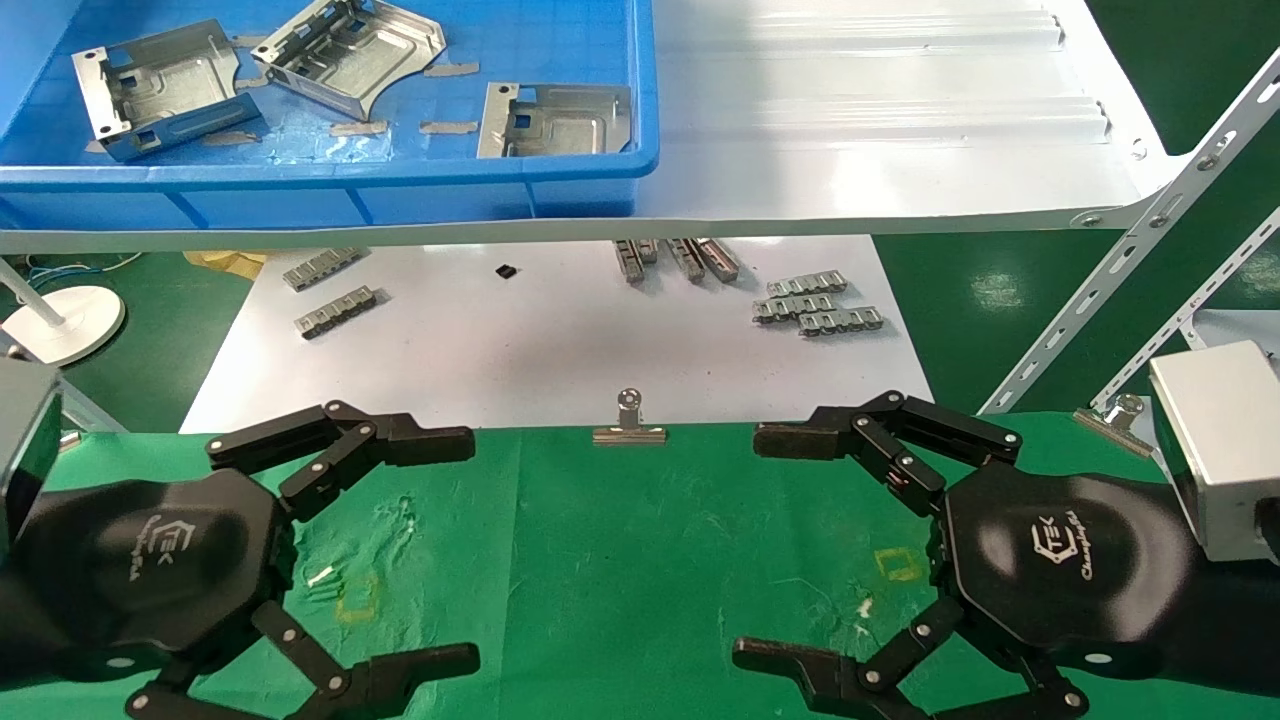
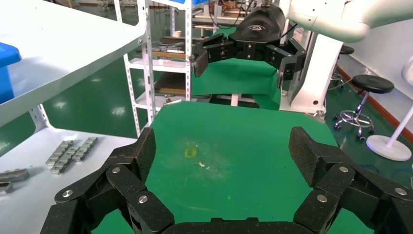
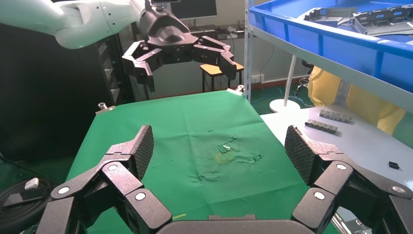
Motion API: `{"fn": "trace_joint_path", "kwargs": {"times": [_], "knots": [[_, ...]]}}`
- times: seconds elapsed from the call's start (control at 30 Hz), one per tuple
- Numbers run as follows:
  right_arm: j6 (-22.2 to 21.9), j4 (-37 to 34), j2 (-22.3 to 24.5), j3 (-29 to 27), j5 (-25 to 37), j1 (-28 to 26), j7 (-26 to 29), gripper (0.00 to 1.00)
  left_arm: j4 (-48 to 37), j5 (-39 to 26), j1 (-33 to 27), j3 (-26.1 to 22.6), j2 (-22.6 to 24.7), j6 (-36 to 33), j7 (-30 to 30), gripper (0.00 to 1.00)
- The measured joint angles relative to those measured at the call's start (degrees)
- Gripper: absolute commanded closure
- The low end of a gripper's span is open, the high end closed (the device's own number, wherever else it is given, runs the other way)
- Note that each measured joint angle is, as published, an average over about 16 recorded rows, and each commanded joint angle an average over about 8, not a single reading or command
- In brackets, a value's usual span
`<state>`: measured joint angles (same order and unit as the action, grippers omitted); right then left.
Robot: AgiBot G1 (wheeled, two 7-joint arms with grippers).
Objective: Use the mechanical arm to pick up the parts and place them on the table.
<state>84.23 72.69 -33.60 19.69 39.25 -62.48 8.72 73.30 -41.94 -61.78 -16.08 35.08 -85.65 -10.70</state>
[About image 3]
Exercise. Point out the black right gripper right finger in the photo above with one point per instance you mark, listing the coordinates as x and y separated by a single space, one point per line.
300 151

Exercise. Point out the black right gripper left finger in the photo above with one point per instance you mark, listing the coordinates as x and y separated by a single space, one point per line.
142 151

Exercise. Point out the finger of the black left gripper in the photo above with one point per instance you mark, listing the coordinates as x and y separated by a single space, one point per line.
222 56
140 64

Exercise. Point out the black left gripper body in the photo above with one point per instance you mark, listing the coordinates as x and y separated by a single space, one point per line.
167 35

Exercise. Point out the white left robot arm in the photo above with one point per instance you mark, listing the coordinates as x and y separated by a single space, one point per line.
80 22

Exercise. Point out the wooden stool with black legs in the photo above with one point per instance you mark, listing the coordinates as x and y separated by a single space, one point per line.
211 69

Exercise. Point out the cluttered background desk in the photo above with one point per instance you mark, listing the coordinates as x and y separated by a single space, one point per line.
222 32

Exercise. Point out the grey metal connector strip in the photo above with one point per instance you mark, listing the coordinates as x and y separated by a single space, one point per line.
335 116
321 126

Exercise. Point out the silver binder clip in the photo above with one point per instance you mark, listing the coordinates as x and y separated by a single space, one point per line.
236 90
105 109

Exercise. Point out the dark computer monitor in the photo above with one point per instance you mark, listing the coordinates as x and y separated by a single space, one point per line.
197 8

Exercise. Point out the white round-base stand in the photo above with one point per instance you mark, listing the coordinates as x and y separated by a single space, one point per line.
284 106

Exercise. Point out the green table cloth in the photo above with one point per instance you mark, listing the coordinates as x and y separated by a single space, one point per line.
193 122

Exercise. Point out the yellow plastic bag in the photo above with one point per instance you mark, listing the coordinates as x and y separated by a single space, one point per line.
371 106

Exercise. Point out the black swivel stool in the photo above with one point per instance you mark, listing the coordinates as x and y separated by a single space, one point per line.
307 64

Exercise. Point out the white metal shelf board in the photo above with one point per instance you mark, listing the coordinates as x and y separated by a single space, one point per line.
355 77

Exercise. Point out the small black chip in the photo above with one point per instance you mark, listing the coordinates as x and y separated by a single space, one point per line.
393 165

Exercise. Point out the black equipment cabinet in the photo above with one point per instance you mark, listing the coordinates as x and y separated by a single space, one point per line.
48 97

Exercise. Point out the blue plastic bin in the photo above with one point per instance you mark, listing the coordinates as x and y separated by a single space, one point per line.
338 48

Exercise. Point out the small white charger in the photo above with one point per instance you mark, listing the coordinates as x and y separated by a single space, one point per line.
32 184

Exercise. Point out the black flat device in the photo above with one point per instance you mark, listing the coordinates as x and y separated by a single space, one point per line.
22 197

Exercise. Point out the white perforated shelf post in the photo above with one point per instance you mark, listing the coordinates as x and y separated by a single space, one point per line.
247 48

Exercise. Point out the white wall socket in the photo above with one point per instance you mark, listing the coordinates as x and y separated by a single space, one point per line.
257 78

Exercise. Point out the grey sheet metal bracket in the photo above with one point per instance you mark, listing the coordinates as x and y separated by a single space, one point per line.
322 16
387 27

